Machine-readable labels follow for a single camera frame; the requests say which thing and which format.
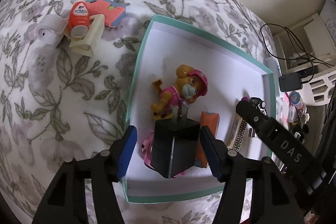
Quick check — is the white shelf unit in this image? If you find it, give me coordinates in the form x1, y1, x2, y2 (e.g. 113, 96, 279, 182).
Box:
273, 13, 335, 74

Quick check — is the coral blue toy case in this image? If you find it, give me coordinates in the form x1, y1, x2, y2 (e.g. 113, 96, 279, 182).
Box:
86, 0, 126, 28

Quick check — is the floral grey white blanket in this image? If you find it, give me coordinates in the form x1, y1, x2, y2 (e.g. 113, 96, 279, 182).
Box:
1, 0, 275, 223

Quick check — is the cream plastic comb clip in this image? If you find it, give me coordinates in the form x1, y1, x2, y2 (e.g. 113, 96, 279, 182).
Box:
69, 14, 105, 57

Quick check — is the white tape roll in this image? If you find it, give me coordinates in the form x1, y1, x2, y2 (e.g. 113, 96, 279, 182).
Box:
36, 14, 67, 48

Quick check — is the white wall charger plug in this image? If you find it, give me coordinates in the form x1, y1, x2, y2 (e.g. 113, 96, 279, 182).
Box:
248, 127, 257, 138

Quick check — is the teal white shallow box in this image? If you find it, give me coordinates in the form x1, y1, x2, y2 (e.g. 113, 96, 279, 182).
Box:
122, 15, 276, 204

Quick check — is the red stain remover bottle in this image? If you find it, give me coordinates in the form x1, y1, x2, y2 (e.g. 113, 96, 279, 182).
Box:
68, 0, 89, 39

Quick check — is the white power strip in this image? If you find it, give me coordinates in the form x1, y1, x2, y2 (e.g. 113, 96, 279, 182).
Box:
265, 56, 281, 82

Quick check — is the pink kids watch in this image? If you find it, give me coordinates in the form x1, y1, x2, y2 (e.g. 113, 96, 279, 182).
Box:
141, 132, 191, 178

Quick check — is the white small mouse-shaped object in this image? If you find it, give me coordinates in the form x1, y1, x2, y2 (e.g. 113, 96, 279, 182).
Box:
287, 106, 298, 123

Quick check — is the pink white crochet mat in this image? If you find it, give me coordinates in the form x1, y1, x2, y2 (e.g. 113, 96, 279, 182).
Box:
276, 93, 289, 126

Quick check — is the paw patrol dog toy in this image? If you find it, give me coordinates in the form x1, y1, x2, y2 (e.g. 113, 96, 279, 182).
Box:
150, 64, 208, 121

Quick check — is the black toy car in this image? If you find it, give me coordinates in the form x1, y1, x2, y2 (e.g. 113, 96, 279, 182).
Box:
249, 97, 267, 115

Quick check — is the black charger cube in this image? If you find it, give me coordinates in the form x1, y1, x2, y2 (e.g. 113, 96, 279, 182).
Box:
150, 104, 201, 178

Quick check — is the orange blue toy block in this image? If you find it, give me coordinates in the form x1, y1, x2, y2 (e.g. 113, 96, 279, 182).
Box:
195, 111, 221, 169

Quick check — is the black power adapter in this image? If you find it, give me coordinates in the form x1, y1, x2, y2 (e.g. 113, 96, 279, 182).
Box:
278, 72, 302, 92

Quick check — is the gold black patterned lighter box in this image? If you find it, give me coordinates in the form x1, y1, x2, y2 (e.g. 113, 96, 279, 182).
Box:
227, 114, 247, 152

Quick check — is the round colourful candy tube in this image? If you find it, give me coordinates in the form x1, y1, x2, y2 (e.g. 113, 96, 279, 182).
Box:
289, 92, 306, 112

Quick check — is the white lattice basket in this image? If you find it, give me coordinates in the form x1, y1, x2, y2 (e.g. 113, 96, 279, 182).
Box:
299, 67, 335, 106

